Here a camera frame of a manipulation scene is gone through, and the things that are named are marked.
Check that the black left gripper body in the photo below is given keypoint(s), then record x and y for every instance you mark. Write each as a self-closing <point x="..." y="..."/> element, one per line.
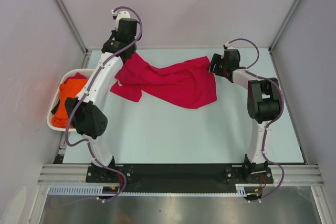
<point x="114" y="32"/>

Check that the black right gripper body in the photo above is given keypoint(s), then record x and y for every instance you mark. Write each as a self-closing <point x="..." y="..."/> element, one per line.
<point x="222" y="66"/>

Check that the crimson red t-shirt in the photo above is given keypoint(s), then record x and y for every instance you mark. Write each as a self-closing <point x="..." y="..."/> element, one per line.
<point x="186" y="84"/>

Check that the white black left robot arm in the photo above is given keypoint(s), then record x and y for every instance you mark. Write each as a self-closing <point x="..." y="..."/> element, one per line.
<point x="87" y="122"/>

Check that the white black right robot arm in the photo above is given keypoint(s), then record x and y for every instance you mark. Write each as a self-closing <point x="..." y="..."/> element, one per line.
<point x="265" y="105"/>

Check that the white plastic laundry basket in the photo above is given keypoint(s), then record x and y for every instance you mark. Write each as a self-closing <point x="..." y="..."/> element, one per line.
<point x="85" y="72"/>

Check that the dark red shirt in basket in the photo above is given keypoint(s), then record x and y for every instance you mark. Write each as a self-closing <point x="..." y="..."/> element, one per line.
<point x="76" y="76"/>

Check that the orange t-shirt in basket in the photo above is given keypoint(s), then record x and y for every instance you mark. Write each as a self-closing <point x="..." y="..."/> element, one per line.
<point x="68" y="90"/>

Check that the black garment in basket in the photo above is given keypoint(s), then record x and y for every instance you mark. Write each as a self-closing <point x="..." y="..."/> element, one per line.
<point x="55" y="108"/>

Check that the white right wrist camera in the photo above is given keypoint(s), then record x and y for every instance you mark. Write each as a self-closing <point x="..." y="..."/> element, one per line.
<point x="228" y="47"/>

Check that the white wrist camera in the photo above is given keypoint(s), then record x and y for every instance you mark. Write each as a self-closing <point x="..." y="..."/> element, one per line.
<point x="117" y="15"/>
<point x="228" y="47"/>

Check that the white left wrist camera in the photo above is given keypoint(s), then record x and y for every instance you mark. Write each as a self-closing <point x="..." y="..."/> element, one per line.
<point x="117" y="15"/>

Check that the aluminium corner post left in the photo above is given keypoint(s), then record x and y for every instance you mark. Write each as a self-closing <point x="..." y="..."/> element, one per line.
<point x="71" y="25"/>

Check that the aluminium corner post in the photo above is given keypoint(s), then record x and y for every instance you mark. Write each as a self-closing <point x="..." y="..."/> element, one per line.
<point x="71" y="25"/>
<point x="284" y="25"/>

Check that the aluminium corner post right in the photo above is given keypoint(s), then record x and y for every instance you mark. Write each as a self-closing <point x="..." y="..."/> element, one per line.
<point x="284" y="25"/>

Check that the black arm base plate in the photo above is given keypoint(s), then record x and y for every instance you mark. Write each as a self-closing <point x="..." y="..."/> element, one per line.
<point x="178" y="178"/>

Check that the aluminium frame rail front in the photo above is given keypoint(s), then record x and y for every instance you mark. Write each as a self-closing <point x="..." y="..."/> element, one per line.
<point x="75" y="174"/>

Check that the white slotted cable duct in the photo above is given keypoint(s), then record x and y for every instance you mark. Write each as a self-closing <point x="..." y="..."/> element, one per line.
<point x="84" y="190"/>

